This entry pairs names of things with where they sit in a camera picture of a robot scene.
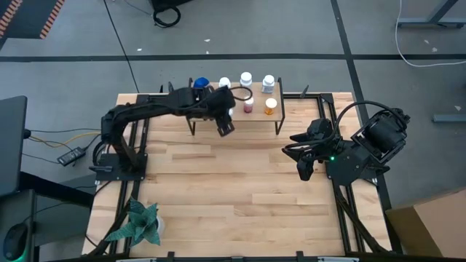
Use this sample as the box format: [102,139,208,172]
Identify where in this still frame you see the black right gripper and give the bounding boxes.
[282,118,334,164]

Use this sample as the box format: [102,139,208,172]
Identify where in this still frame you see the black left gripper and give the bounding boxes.
[198,86,237,138]

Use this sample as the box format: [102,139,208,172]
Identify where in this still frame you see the clear jar blue cap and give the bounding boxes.
[192,76,211,90]

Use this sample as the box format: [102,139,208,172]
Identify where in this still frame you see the green succulent white pot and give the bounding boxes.
[104,197,165,247]

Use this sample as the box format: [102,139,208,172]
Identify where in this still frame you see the grey floor bar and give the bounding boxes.
[432,114,466,124]

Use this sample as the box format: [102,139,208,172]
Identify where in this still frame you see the black power adapter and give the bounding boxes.
[57,146,87,167]

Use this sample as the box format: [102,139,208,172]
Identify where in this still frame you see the brown cardboard box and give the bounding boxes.
[385,187,466,260]

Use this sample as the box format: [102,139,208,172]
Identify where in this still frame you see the grey metal stand leg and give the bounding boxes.
[396,0,466,29]

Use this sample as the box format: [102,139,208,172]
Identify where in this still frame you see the dark desk monitor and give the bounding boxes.
[0,95,28,197]

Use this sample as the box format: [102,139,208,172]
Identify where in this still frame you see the black mat orange striped edge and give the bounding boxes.
[0,0,66,40]

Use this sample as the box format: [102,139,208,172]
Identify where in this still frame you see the black computer mouse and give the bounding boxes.
[2,222,29,262]

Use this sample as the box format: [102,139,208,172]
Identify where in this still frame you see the wooden shelf black metal frame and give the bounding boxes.
[186,76,287,136]

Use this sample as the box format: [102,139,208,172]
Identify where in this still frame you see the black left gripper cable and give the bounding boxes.
[229,86,254,102]

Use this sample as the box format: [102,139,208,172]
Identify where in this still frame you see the black table frame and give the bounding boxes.
[82,91,405,262]

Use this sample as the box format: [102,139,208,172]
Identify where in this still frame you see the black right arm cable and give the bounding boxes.
[283,100,411,152]

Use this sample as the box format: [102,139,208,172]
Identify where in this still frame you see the coiled black floor cable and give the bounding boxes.
[152,5,182,29]

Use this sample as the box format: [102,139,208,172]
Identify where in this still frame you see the long black floor cable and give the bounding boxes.
[103,0,140,94]

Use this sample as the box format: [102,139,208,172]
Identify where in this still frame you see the yellow floor cable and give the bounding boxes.
[31,131,101,148]

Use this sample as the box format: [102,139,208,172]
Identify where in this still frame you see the white floor cable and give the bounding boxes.
[395,0,466,68]

